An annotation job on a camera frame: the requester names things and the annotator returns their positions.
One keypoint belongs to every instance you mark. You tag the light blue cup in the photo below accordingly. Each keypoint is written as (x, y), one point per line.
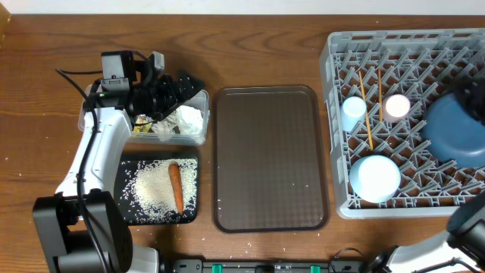
(352, 111)

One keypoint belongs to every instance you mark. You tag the foil snack wrapper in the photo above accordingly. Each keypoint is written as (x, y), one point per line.
(143, 124)

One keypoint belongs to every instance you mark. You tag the brown serving tray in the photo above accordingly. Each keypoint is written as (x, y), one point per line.
(268, 163)

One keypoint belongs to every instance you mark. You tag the clear plastic bin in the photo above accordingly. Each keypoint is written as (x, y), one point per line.
(200, 102)

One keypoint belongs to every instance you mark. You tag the light blue bowl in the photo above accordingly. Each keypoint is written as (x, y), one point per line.
(375, 178)

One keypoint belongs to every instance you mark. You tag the dark blue plate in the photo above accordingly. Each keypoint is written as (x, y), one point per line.
(453, 134)

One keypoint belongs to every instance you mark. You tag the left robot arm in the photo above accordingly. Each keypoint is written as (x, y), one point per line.
(80, 227)

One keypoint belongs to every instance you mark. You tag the wooden chopstick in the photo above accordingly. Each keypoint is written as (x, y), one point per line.
(367, 121)
(380, 94)

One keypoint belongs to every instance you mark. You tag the orange carrot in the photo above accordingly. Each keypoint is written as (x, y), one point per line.
(176, 183)

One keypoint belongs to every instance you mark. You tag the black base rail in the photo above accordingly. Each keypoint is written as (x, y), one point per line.
(238, 266)

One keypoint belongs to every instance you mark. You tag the spilled white rice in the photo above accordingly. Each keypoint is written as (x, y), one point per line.
(155, 189)

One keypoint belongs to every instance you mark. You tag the white tissue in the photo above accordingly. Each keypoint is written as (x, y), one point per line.
(184, 120)

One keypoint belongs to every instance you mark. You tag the pink cup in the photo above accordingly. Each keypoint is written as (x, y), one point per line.
(395, 108)

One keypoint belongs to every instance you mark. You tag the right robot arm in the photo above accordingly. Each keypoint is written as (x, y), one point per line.
(460, 247)

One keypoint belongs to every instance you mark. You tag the grey dishwasher rack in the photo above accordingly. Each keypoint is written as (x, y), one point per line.
(418, 64)

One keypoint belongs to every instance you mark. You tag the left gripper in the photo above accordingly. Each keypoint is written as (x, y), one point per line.
(174, 99)

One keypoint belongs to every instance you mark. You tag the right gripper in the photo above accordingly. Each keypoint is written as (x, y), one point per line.
(474, 98)

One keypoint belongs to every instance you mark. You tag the black waste tray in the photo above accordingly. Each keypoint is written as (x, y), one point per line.
(189, 189)

